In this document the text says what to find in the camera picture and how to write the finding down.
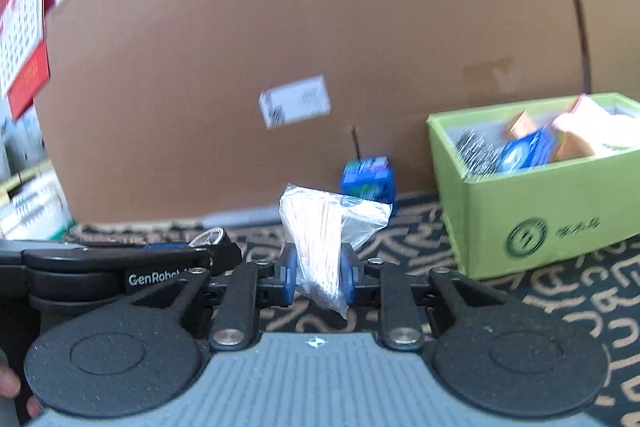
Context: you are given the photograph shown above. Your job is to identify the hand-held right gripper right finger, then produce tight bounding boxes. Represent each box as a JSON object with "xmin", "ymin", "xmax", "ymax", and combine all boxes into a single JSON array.
[{"xmin": 339, "ymin": 242, "xmax": 524, "ymax": 352}]

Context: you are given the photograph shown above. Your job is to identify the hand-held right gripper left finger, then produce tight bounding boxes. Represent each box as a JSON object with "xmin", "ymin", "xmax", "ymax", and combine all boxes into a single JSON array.
[{"xmin": 112, "ymin": 243, "xmax": 300, "ymax": 352}]

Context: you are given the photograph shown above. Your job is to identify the plastic bag of cotton swabs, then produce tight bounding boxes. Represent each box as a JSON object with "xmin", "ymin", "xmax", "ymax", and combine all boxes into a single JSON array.
[{"xmin": 278, "ymin": 184, "xmax": 393, "ymax": 321}]

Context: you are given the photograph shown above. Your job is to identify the steel wool scrubber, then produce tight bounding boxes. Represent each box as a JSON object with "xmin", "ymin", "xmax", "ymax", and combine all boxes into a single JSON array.
[{"xmin": 452, "ymin": 129, "xmax": 504, "ymax": 178}]

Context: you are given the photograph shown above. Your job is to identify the light green storage box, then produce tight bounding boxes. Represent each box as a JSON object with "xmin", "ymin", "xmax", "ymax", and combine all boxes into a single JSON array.
[{"xmin": 426, "ymin": 93, "xmax": 640, "ymax": 281}]

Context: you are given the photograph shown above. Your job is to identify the blue small carton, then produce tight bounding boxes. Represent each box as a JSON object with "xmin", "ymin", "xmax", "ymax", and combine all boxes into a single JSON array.
[{"xmin": 497, "ymin": 127, "xmax": 557, "ymax": 174}]

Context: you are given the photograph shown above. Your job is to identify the person's left hand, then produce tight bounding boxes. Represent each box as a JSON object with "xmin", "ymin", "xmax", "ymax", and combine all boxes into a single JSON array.
[{"xmin": 0, "ymin": 349, "xmax": 45, "ymax": 419}]

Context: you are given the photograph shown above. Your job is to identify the white printed cartons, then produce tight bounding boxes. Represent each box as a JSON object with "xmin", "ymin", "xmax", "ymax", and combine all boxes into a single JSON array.
[{"xmin": 0, "ymin": 159, "xmax": 77, "ymax": 241}]

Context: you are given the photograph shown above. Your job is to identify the blue green small box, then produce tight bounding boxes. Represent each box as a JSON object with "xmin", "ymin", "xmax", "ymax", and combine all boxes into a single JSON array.
[{"xmin": 341, "ymin": 156, "xmax": 397, "ymax": 214}]

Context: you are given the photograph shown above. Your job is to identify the white shipping label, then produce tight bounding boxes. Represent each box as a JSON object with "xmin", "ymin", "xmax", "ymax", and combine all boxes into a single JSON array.
[{"xmin": 258, "ymin": 76, "xmax": 333, "ymax": 130}]

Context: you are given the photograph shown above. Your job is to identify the black patterned mat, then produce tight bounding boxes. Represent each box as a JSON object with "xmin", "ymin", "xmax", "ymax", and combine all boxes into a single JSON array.
[{"xmin": 70, "ymin": 191, "xmax": 640, "ymax": 427}]

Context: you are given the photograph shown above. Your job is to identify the large brown cardboard box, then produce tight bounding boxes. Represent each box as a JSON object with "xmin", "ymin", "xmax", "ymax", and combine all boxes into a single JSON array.
[{"xmin": 32, "ymin": 0, "xmax": 640, "ymax": 229}]

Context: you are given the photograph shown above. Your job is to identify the brown orange packet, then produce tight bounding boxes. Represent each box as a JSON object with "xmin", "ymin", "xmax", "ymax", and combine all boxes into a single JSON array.
[{"xmin": 555, "ymin": 129, "xmax": 602, "ymax": 162}]

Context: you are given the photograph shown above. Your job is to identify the pink white packet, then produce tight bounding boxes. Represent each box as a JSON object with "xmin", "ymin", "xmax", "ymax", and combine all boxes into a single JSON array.
[{"xmin": 550, "ymin": 94, "xmax": 640, "ymax": 154}]

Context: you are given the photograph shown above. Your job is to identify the red wall calendar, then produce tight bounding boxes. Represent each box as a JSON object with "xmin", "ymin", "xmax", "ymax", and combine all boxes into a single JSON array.
[{"xmin": 0, "ymin": 0, "xmax": 57, "ymax": 120}]

